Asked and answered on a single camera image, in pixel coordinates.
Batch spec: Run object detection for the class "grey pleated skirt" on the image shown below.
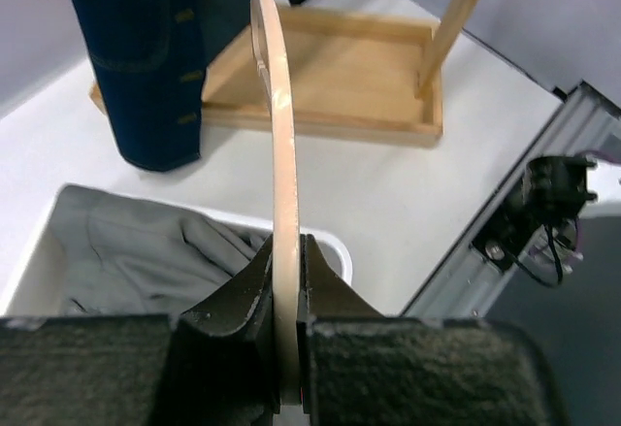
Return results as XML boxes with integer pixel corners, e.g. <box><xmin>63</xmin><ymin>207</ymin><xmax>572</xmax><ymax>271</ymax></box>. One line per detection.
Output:
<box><xmin>49</xmin><ymin>185</ymin><xmax>266</xmax><ymax>317</ymax></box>

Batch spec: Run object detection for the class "dark blue denim skirt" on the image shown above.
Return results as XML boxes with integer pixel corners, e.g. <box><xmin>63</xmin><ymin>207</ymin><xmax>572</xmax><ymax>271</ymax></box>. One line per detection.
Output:
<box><xmin>57</xmin><ymin>0</ymin><xmax>365</xmax><ymax>174</ymax></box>

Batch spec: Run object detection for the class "white plastic basket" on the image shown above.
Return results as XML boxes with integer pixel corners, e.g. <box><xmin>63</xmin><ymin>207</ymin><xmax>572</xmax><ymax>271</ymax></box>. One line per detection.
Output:
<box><xmin>1</xmin><ymin>193</ymin><xmax>354</xmax><ymax>316</ymax></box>

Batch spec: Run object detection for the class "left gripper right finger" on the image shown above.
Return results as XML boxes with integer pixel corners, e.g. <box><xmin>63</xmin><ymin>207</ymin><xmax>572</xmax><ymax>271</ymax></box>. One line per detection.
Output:
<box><xmin>297</xmin><ymin>235</ymin><xmax>570</xmax><ymax>425</ymax></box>

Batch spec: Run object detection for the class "beige hanger front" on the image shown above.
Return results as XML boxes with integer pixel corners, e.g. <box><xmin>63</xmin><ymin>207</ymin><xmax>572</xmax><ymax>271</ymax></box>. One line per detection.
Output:
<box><xmin>250</xmin><ymin>0</ymin><xmax>301</xmax><ymax>405</ymax></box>

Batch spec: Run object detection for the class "wooden clothes rack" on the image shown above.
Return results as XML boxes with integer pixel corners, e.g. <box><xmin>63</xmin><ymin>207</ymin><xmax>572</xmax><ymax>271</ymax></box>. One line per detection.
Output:
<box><xmin>89</xmin><ymin>0</ymin><xmax>501</xmax><ymax>149</ymax></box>

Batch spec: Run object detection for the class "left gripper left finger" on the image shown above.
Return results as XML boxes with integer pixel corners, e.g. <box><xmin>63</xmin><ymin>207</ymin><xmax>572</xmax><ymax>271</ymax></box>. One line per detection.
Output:
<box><xmin>1</xmin><ymin>243</ymin><xmax>280</xmax><ymax>425</ymax></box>

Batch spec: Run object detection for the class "aluminium mounting rail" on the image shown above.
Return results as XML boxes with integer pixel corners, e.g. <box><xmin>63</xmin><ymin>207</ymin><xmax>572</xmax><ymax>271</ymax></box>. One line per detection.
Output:
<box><xmin>402</xmin><ymin>82</ymin><xmax>620</xmax><ymax>318</ymax></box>

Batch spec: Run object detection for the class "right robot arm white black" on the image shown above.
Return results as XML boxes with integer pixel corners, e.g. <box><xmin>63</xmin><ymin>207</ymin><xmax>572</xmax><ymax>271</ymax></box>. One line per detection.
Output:
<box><xmin>520</xmin><ymin>153</ymin><xmax>620</xmax><ymax>226</ymax></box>

